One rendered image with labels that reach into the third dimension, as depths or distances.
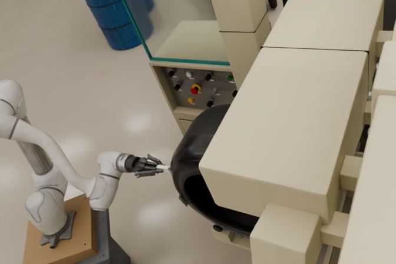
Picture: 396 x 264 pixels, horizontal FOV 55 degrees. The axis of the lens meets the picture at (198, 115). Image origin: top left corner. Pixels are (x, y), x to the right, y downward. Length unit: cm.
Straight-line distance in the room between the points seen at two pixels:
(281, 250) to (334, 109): 29
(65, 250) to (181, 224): 96
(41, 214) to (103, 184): 43
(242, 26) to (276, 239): 78
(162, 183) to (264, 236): 248
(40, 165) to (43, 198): 17
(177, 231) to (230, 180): 213
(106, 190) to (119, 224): 126
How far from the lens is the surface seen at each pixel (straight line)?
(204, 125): 132
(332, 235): 74
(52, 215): 215
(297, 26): 102
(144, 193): 313
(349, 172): 74
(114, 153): 186
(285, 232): 68
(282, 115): 78
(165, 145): 338
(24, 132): 180
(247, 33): 128
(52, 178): 221
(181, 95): 218
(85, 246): 216
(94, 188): 183
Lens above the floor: 234
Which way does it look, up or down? 42 degrees down
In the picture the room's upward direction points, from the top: 22 degrees counter-clockwise
